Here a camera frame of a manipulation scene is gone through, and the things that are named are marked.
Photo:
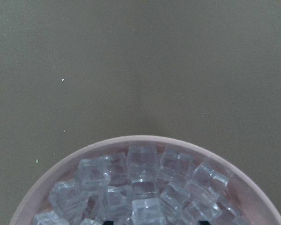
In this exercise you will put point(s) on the pink bowl of ice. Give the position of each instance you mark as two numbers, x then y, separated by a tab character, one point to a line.
241	190

